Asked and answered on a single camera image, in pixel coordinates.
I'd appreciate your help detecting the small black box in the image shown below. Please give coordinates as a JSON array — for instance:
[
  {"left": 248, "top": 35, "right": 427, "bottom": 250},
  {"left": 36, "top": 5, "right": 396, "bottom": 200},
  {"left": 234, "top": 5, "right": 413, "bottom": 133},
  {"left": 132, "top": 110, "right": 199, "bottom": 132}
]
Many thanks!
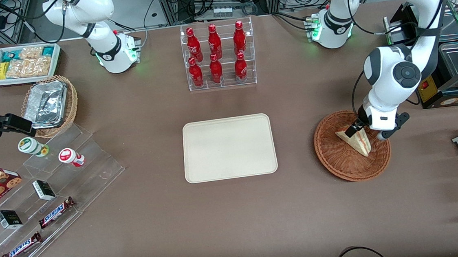
[
  {"left": 0, "top": 209, "right": 24, "bottom": 231},
  {"left": 32, "top": 179, "right": 56, "bottom": 202}
]

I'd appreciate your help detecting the black hot food display case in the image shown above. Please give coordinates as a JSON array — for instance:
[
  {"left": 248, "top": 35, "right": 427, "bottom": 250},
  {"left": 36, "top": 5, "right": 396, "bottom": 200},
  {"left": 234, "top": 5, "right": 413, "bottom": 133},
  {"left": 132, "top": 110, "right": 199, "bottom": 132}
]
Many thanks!
[{"left": 401, "top": 0, "right": 458, "bottom": 111}]

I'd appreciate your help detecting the Snickers chocolate bar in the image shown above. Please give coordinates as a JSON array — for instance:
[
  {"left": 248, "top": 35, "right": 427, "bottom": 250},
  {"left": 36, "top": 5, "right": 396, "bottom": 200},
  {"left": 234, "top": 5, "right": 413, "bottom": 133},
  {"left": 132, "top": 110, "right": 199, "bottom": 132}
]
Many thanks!
[
  {"left": 0, "top": 231, "right": 44, "bottom": 257},
  {"left": 37, "top": 196, "right": 78, "bottom": 229}
]

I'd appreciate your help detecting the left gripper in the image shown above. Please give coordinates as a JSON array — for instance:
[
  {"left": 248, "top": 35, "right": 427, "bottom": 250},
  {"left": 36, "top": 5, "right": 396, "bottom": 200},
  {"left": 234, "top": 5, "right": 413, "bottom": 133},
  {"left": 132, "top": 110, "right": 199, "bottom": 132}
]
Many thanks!
[{"left": 343, "top": 102, "right": 412, "bottom": 143}]

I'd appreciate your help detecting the red cola bottle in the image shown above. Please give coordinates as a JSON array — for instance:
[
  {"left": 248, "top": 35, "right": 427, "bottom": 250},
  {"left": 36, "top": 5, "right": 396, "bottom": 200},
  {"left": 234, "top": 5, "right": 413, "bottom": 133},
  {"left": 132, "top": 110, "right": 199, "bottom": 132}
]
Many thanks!
[
  {"left": 207, "top": 23, "right": 223, "bottom": 57},
  {"left": 209, "top": 54, "right": 224, "bottom": 85},
  {"left": 233, "top": 52, "right": 249, "bottom": 83},
  {"left": 232, "top": 20, "right": 248, "bottom": 55},
  {"left": 188, "top": 57, "right": 205, "bottom": 88},
  {"left": 185, "top": 26, "right": 203, "bottom": 61}
]

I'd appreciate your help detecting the white terminal block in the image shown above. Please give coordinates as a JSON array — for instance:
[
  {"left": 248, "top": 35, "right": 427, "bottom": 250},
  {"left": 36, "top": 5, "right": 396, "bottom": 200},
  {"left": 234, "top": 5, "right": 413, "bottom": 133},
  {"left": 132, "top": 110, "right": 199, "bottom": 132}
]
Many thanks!
[{"left": 212, "top": 6, "right": 234, "bottom": 19}]

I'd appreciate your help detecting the clear acrylic bottle rack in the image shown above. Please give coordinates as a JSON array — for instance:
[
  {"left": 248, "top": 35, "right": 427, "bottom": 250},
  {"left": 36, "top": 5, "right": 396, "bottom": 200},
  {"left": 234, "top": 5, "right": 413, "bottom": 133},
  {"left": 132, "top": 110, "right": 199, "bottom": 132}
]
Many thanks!
[{"left": 179, "top": 16, "right": 258, "bottom": 92}]

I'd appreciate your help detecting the black floor cable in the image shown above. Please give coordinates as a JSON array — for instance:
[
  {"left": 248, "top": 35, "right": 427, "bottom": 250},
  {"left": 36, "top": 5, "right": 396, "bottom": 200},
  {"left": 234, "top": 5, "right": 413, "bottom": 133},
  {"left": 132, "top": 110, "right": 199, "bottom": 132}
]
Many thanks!
[{"left": 330, "top": 244, "right": 391, "bottom": 257}]

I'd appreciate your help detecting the small clear cracker bag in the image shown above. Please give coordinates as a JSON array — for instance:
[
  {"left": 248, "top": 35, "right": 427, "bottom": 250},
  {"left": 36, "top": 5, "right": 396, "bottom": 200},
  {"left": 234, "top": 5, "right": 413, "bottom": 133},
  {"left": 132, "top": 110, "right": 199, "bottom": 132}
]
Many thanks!
[{"left": 18, "top": 46, "right": 44, "bottom": 60}]

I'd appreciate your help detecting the clear acrylic stepped display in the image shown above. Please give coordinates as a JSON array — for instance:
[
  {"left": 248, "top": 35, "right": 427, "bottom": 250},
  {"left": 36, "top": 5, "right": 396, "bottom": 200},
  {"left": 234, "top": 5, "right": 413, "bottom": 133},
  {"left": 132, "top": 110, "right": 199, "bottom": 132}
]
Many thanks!
[{"left": 0, "top": 120, "right": 132, "bottom": 257}]

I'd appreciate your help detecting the round brown wicker basket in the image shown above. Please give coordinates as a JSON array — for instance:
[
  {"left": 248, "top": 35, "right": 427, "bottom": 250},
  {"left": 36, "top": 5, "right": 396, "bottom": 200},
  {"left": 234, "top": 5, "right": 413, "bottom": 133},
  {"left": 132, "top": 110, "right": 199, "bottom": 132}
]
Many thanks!
[{"left": 312, "top": 107, "right": 394, "bottom": 185}]

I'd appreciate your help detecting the cream rectangular tray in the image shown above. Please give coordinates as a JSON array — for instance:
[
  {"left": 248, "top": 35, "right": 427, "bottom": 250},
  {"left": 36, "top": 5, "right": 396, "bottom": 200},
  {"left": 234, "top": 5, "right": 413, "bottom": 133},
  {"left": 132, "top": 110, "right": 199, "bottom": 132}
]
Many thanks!
[{"left": 180, "top": 112, "right": 280, "bottom": 185}]

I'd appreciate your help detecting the green lid yogurt cup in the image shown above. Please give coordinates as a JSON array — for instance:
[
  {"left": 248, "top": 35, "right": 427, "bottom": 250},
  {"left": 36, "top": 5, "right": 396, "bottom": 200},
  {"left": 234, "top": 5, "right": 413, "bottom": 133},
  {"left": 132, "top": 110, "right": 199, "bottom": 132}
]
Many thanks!
[{"left": 17, "top": 135, "right": 50, "bottom": 159}]

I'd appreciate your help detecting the triangular sandwich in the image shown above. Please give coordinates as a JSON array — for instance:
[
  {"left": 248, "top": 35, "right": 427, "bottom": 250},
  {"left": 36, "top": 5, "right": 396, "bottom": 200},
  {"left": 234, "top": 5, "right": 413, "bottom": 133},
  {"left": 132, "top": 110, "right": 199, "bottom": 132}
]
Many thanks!
[{"left": 335, "top": 128, "right": 373, "bottom": 160}]

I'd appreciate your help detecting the silver foil tray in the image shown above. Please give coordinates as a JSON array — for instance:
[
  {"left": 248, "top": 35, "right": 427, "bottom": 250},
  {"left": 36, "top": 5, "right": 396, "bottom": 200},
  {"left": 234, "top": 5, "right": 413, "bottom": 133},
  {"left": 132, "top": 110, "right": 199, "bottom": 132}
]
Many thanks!
[{"left": 21, "top": 80, "right": 70, "bottom": 131}]

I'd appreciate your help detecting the large clear cracker bag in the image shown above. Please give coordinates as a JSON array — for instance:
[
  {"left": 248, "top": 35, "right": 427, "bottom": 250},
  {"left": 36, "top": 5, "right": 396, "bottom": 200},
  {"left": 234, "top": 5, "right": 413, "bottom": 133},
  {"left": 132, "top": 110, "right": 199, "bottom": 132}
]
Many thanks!
[{"left": 4, "top": 56, "right": 53, "bottom": 79}]

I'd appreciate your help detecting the red lid yogurt cup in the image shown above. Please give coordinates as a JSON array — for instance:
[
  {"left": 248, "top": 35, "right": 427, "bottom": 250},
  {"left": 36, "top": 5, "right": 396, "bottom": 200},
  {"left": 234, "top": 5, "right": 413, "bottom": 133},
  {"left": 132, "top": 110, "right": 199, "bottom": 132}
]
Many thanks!
[{"left": 58, "top": 147, "right": 86, "bottom": 169}]

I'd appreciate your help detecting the tan wicker basket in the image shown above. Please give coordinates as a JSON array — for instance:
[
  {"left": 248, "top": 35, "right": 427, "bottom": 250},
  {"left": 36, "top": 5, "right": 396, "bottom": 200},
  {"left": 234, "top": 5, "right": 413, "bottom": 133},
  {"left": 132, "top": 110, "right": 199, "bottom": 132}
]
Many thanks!
[{"left": 18, "top": 74, "right": 81, "bottom": 140}]

